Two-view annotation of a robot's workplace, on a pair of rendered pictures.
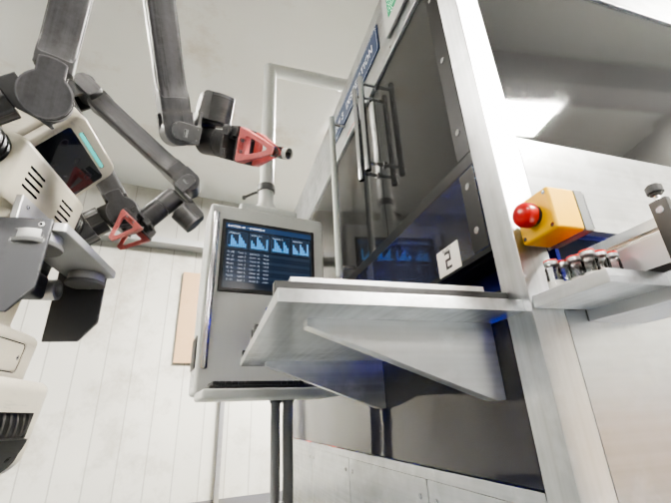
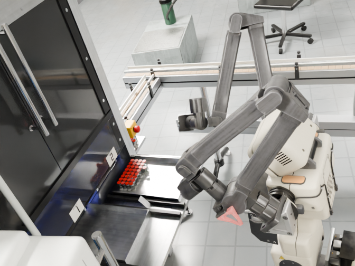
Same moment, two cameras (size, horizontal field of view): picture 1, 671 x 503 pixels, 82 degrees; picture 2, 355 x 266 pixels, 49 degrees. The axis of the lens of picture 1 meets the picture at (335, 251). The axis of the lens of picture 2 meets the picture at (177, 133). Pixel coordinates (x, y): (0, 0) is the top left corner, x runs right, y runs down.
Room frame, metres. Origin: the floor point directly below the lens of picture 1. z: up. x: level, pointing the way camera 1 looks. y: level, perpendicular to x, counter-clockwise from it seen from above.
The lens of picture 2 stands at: (1.59, 1.10, 2.16)
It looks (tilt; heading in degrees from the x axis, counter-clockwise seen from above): 36 degrees down; 226
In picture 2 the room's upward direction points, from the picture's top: 16 degrees counter-clockwise
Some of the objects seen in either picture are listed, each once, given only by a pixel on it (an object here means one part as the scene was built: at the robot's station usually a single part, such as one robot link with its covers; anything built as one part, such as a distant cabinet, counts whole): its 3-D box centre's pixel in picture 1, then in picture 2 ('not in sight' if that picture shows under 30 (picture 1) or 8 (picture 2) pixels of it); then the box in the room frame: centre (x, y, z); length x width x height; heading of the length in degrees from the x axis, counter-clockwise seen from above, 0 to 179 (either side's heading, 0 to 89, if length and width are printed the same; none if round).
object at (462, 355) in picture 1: (406, 361); not in sight; (0.65, -0.11, 0.80); 0.34 x 0.03 x 0.13; 108
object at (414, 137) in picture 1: (410, 114); (61, 81); (0.86, -0.23, 1.51); 0.43 x 0.01 x 0.59; 18
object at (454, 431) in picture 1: (339, 411); not in sight; (1.60, 0.01, 0.73); 1.98 x 0.01 x 0.25; 18
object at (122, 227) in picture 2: not in sight; (104, 231); (1.08, -0.06, 0.90); 0.34 x 0.26 x 0.04; 108
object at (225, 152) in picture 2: not in sight; (220, 165); (-0.17, -0.39, 0.07); 0.50 x 0.08 x 0.14; 18
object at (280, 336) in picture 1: (357, 342); (136, 207); (0.90, -0.04, 0.87); 0.70 x 0.48 x 0.02; 18
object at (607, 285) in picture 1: (604, 291); (130, 144); (0.55, -0.39, 0.87); 0.14 x 0.13 x 0.02; 108
